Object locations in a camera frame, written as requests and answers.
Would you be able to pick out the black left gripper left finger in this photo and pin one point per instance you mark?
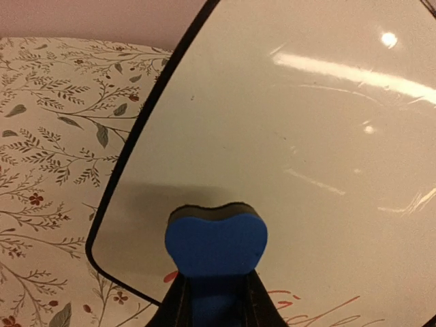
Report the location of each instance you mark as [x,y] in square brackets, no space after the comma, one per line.
[172,312]

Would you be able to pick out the blue whiteboard eraser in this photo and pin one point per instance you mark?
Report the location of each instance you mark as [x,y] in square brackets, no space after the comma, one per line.
[215,248]

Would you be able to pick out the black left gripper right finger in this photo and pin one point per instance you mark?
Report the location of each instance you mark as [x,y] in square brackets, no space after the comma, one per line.
[261,311]

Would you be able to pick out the small black-framed whiteboard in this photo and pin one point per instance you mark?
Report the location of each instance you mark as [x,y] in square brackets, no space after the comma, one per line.
[320,115]

